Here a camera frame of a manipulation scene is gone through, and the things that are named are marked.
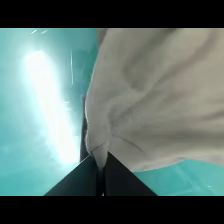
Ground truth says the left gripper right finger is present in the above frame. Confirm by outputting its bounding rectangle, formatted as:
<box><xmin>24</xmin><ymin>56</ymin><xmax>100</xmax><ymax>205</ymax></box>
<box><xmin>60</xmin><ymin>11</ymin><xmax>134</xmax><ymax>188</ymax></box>
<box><xmin>102</xmin><ymin>151</ymin><xmax>158</xmax><ymax>197</ymax></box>

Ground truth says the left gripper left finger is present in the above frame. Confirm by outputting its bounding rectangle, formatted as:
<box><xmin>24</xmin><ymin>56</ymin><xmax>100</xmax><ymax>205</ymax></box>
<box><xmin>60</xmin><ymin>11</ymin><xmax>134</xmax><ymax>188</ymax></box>
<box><xmin>44</xmin><ymin>155</ymin><xmax>102</xmax><ymax>197</ymax></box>

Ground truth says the brown shirt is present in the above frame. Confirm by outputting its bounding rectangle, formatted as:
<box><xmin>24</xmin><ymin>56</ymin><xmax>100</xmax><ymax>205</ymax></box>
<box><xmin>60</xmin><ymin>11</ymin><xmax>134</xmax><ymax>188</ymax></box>
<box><xmin>84</xmin><ymin>28</ymin><xmax>224</xmax><ymax>173</ymax></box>

